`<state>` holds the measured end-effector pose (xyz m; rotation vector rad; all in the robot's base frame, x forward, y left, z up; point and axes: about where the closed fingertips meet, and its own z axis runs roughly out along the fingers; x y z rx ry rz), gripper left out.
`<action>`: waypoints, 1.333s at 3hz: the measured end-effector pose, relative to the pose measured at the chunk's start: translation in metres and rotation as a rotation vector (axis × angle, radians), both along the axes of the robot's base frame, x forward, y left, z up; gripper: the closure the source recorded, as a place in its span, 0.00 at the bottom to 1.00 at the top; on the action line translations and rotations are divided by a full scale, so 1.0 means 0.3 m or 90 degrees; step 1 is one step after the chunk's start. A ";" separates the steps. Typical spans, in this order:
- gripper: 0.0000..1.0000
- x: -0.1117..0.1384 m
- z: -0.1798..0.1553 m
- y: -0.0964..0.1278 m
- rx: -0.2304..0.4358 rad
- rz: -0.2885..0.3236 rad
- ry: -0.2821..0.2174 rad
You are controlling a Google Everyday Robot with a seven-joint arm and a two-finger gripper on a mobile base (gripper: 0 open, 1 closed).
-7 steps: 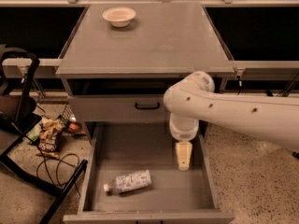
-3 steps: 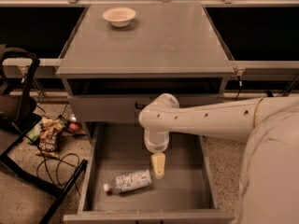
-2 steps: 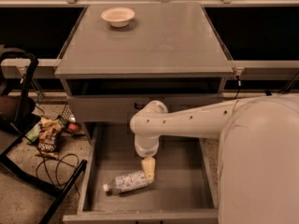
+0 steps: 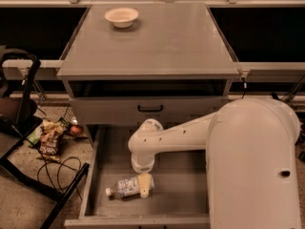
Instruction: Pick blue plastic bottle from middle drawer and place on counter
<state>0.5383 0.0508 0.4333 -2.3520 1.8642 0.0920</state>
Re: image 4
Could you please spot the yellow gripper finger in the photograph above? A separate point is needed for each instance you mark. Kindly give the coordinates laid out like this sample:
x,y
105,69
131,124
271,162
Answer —
x,y
144,184

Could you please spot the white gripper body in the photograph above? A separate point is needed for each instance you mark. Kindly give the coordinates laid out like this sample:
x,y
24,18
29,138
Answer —
x,y
142,167

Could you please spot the clear plastic water bottle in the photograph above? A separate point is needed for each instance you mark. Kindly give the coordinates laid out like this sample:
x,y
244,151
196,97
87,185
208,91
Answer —
x,y
126,187

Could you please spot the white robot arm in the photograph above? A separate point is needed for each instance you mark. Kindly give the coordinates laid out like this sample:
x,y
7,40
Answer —
x,y
250,161

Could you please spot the grey drawer cabinet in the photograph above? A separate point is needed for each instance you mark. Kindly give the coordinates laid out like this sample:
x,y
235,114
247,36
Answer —
x,y
171,50

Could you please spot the brown chip bag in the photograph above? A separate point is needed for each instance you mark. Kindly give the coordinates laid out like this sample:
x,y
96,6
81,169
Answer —
x,y
50,141

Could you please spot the white paper bowl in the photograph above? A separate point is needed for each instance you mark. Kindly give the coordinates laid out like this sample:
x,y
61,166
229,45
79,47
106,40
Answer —
x,y
121,17

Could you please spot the black drawer handle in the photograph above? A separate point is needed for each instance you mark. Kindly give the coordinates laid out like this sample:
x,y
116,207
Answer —
x,y
150,109

